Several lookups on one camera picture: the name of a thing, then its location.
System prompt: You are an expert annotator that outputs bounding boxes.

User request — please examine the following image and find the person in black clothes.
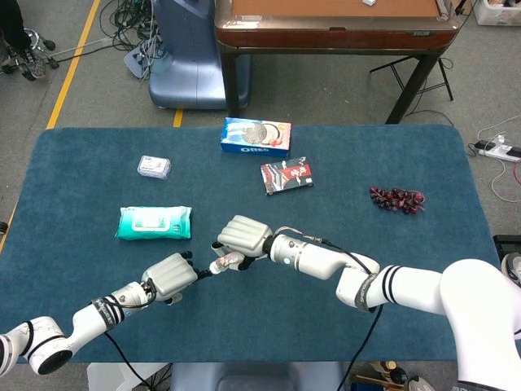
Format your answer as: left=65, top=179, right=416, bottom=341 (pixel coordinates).
left=0, top=0, right=48, bottom=81

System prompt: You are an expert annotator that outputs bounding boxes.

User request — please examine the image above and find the white power strip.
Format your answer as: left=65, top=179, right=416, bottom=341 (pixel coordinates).
left=473, top=139, right=521, bottom=160

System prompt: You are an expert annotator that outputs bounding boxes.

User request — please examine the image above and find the green wet wipes pack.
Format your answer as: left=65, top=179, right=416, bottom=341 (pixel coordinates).
left=114, top=205, right=193, bottom=242

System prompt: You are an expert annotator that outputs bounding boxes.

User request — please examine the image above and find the red black snack box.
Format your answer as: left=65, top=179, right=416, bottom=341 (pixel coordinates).
left=260, top=156, right=317, bottom=196

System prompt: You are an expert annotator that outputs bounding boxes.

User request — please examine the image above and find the blue Oreo cookie box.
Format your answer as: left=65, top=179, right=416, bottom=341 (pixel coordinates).
left=220, top=116, right=293, bottom=160

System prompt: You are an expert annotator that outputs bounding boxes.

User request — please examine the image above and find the small clear plastic box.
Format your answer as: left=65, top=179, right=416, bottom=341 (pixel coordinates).
left=136, top=154, right=173, bottom=181

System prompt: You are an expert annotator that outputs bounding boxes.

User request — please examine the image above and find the grey robot torso base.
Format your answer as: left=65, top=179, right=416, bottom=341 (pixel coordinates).
left=169, top=361, right=344, bottom=391

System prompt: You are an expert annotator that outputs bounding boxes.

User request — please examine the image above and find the brown mahjong table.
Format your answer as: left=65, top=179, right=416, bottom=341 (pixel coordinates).
left=213, top=0, right=461, bottom=125

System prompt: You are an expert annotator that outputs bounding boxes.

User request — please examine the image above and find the black floor cable bundle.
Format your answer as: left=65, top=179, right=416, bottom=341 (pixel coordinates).
left=99, top=0, right=169, bottom=81

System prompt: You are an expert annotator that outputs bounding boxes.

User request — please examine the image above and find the blue table carpet mat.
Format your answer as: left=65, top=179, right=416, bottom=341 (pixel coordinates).
left=0, top=125, right=502, bottom=365

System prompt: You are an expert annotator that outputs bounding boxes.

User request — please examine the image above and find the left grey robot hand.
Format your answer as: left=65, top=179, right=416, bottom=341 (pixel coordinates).
left=140, top=250, right=214, bottom=304

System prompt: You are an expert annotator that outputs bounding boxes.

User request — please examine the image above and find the white plastic basket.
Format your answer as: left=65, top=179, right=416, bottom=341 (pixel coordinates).
left=471, top=0, right=521, bottom=27

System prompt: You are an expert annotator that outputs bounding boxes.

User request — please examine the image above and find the small item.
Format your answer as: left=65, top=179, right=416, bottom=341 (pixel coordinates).
left=208, top=251, right=246, bottom=275

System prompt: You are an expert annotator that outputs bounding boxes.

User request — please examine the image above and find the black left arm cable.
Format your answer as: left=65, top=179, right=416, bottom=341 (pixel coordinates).
left=103, top=332, right=154, bottom=391

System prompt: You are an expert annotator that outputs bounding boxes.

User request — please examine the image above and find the wheeled chair base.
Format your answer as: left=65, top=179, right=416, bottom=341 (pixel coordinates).
left=0, top=27, right=60, bottom=82

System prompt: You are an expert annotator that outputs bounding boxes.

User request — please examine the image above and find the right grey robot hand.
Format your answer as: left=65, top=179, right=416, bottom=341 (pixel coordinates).
left=210, top=214, right=274, bottom=272

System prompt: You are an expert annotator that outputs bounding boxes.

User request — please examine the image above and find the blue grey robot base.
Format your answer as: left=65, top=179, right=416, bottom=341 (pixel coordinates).
left=147, top=0, right=252, bottom=112

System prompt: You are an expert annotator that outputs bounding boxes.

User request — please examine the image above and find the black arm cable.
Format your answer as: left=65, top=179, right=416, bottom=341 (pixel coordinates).
left=103, top=332, right=154, bottom=391
left=280, top=226, right=384, bottom=391

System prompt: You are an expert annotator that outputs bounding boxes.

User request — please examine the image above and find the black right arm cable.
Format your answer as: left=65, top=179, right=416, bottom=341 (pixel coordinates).
left=280, top=226, right=384, bottom=391

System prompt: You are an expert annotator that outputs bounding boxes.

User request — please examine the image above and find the red grape bunch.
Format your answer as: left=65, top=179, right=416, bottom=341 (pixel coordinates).
left=369, top=186, right=427, bottom=216

